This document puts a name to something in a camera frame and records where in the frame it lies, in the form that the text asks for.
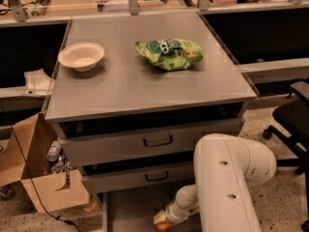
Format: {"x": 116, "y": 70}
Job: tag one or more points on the grey middle drawer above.
{"x": 140, "y": 177}

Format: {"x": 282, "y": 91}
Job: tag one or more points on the green chip bag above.
{"x": 170, "y": 54}

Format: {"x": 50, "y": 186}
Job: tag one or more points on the grey open bottom drawer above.
{"x": 133, "y": 210}

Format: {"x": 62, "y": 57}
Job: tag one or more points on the left metal shelf post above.
{"x": 17, "y": 9}

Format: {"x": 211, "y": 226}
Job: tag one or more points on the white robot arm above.
{"x": 225, "y": 168}

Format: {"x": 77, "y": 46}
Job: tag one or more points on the grey top drawer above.
{"x": 131, "y": 145}

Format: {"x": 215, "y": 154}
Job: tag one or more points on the brown cardboard box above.
{"x": 24, "y": 161}

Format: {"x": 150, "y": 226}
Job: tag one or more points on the white plastic bracket part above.
{"x": 38, "y": 83}

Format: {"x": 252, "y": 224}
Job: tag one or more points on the white paper bowl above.
{"x": 81, "y": 57}

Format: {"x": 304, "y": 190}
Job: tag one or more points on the orange can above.
{"x": 164, "y": 226}

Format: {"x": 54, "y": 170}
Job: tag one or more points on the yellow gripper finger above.
{"x": 160, "y": 217}

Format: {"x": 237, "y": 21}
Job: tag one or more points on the silver can in box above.
{"x": 53, "y": 152}

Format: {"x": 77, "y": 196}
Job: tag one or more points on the small purple object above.
{"x": 100, "y": 5}

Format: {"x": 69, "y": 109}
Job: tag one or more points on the grey metal drawer cabinet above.
{"x": 125, "y": 93}

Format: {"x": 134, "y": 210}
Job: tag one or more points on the black office chair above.
{"x": 293, "y": 116}

